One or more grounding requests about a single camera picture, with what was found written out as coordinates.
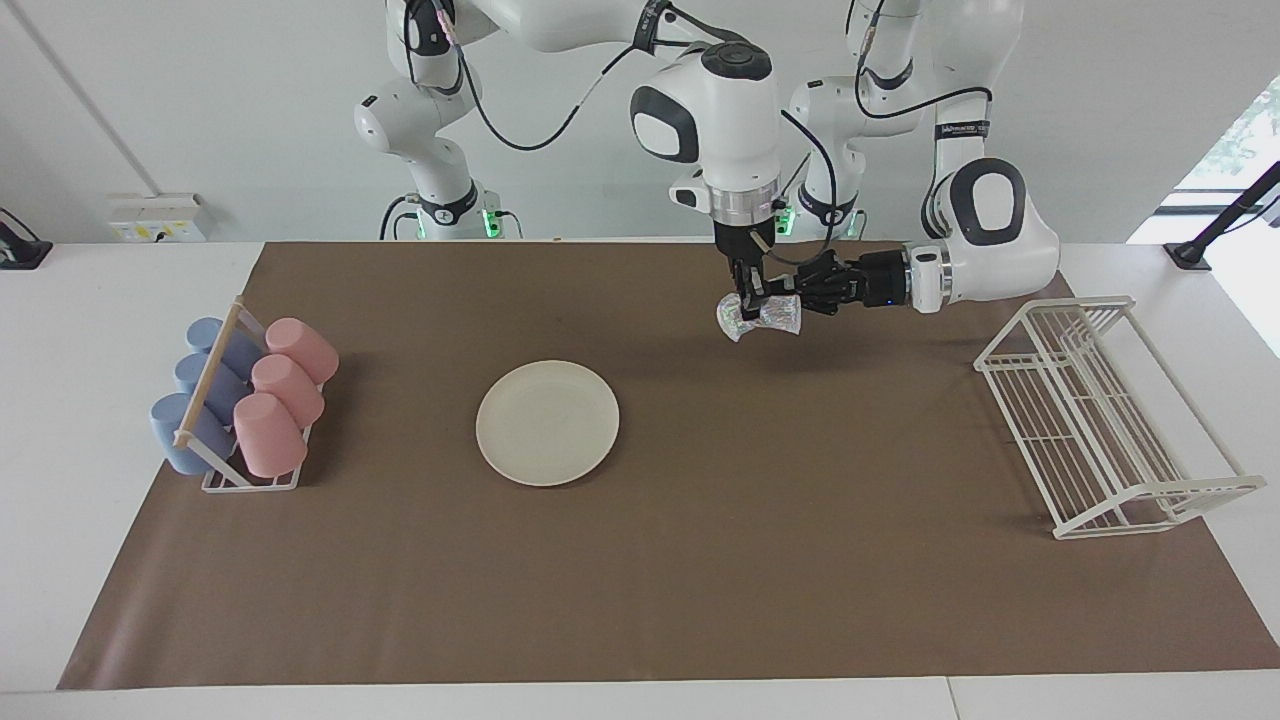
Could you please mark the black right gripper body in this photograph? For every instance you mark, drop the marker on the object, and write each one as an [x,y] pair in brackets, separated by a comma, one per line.
[745,245]

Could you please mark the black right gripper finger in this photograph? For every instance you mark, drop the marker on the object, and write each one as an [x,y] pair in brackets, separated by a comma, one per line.
[760,290]
[742,292]

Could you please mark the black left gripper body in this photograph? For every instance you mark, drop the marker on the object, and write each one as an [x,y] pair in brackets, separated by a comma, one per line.
[880,282]

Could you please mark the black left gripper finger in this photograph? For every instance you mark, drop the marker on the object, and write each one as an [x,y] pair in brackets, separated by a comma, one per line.
[820,300]
[825,272]

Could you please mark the patterned cleaning cloth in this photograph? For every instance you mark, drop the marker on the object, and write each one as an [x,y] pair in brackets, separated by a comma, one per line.
[778,320]

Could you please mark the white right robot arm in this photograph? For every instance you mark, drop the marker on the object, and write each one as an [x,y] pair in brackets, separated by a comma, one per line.
[730,120]

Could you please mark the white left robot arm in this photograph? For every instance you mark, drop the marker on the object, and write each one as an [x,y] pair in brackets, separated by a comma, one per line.
[990,240]

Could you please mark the round cream plate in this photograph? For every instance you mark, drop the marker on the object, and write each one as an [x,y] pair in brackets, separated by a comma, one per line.
[547,423]

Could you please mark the brown table mat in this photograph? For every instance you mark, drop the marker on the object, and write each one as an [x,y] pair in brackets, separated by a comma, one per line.
[640,580]

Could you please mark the pink plastic cup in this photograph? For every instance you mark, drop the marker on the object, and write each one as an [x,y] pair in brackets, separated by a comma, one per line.
[305,350]
[290,390]
[270,437]

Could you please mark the blue plastic cup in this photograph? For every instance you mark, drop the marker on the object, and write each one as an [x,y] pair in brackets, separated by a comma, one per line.
[205,335]
[170,430]
[192,372]

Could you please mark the black table clamp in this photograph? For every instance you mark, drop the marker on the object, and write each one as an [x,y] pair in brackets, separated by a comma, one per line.
[22,250]

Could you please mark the white wall socket box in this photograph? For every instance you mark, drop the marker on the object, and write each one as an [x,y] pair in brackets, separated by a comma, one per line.
[158,218]

